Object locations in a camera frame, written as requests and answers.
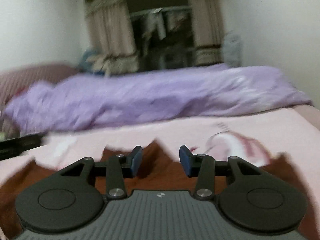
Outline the brown padded jacket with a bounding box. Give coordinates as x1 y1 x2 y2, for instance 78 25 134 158
1 141 310 239

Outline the clothes pile by curtain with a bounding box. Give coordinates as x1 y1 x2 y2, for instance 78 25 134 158
77 49 110 76

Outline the pink princess blanket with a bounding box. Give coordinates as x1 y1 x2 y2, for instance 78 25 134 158
1 108 319 186

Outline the mauve quilted headboard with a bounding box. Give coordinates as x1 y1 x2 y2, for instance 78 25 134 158
1 63 78 106

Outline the purple duvet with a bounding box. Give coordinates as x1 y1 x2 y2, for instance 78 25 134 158
4 64 312 134

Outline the left beige curtain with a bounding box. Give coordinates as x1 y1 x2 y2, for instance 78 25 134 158
85 0 139 75

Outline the beige curtain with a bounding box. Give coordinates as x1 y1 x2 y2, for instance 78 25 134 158
85 0 139 75
188 0 224 66

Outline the right beige curtain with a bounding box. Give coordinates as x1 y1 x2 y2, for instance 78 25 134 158
188 0 224 66

